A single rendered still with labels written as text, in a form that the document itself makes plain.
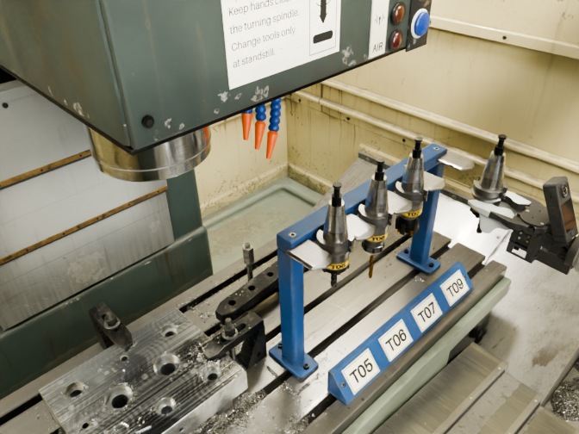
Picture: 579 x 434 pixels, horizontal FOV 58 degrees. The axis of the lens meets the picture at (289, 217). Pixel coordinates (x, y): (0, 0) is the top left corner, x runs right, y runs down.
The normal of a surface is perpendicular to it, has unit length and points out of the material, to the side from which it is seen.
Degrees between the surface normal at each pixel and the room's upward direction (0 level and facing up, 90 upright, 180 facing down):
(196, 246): 90
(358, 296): 0
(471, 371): 8
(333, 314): 0
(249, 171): 90
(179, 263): 90
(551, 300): 24
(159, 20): 90
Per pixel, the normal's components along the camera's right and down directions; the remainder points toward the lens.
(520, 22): -0.72, 0.41
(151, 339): -0.02, -0.81
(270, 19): 0.69, 0.41
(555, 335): -0.32, -0.58
